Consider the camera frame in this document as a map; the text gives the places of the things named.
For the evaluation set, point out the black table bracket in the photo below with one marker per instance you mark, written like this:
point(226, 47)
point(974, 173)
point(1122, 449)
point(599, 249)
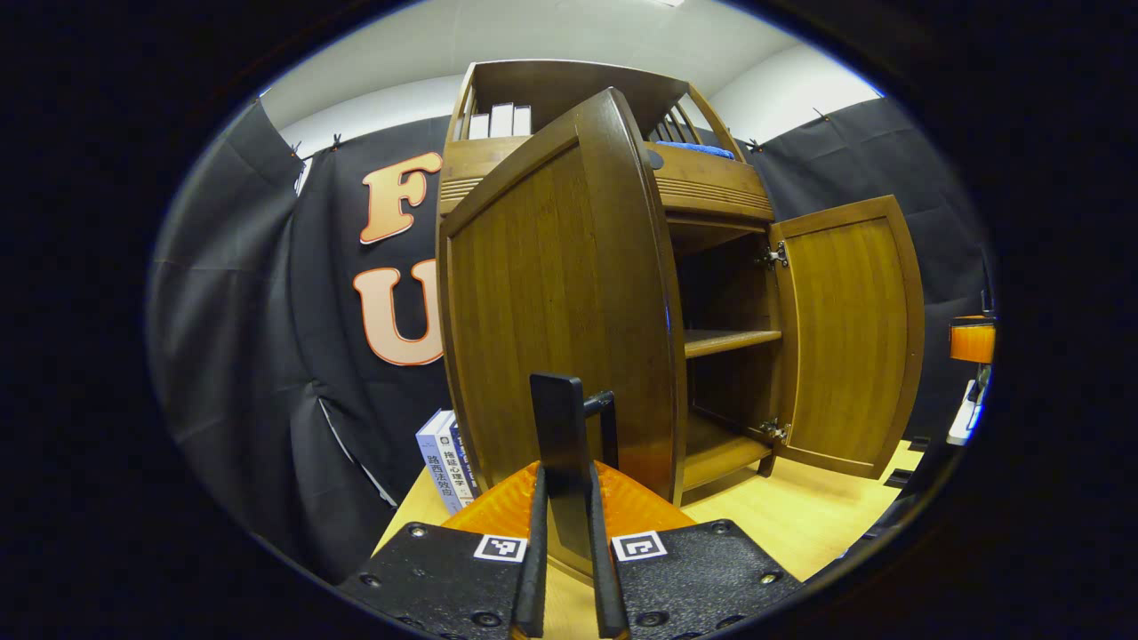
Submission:
point(899, 478)

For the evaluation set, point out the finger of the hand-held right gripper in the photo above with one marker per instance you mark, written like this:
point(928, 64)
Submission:
point(972, 340)

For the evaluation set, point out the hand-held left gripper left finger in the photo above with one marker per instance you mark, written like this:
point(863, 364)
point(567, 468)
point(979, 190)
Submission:
point(536, 569)

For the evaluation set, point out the white paperback book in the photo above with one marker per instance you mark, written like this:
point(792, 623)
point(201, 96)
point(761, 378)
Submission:
point(437, 462)

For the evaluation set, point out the black round drawer knob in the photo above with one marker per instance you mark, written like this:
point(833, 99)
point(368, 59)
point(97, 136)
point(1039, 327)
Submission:
point(657, 160)

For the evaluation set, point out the blue paperback book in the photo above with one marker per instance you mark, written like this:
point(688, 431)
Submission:
point(464, 462)

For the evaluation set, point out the blue towel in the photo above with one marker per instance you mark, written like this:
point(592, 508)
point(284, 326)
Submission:
point(698, 149)

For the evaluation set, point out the wooden shoe cabinet door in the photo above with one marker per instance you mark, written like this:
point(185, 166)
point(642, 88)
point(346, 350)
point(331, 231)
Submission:
point(551, 284)
point(845, 329)

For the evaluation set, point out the wooden cabinet drawer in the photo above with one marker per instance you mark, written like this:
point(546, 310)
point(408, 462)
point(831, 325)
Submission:
point(711, 182)

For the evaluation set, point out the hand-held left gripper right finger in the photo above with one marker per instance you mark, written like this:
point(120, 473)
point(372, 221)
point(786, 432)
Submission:
point(605, 578)

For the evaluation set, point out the metal door hinge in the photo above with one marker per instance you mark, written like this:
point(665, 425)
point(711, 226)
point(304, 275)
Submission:
point(775, 430)
point(773, 256)

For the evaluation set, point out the black backdrop cloth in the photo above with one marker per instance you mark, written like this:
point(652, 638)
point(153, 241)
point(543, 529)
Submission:
point(231, 311)

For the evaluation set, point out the wooden double-door shoe cabinet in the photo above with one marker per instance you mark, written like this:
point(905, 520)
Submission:
point(729, 342)

